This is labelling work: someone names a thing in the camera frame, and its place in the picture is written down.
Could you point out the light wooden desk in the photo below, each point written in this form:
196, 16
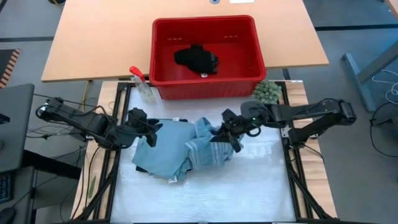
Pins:
280, 37

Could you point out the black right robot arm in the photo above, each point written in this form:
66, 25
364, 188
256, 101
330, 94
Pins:
311, 112

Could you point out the white paper tag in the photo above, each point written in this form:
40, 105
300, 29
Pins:
173, 180

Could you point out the black garment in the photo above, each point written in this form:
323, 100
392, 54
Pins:
196, 59

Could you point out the blue striped shirt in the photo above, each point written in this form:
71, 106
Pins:
211, 152

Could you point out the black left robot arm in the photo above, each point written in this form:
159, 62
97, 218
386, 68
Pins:
77, 119

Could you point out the grey side desk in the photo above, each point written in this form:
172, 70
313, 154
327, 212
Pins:
15, 130

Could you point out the black round floor object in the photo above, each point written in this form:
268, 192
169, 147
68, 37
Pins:
384, 119

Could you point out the black keyboard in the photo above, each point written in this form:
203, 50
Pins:
4, 186

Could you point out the black aluminium table frame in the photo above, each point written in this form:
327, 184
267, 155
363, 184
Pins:
109, 199

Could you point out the white label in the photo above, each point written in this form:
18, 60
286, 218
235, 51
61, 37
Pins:
241, 1

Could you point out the red plastic laundry bin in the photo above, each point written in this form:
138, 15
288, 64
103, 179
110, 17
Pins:
205, 90

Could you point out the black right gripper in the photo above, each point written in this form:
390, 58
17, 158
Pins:
248, 124

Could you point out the grey metal table leg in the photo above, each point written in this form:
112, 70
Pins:
357, 77

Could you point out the clear spray bottle red trigger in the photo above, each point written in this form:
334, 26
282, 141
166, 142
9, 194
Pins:
144, 88

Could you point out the green strip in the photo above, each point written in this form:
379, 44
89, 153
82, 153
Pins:
92, 188

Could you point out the black orange hazard-striped mat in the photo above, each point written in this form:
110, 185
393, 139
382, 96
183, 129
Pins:
7, 68

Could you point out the green artificial plant in pot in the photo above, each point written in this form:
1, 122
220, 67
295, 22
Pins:
266, 92

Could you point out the light blue jeans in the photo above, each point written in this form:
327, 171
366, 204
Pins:
161, 146

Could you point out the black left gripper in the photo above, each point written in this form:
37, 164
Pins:
138, 119

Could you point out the black computer mouse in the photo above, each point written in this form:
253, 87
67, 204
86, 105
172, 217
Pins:
6, 216

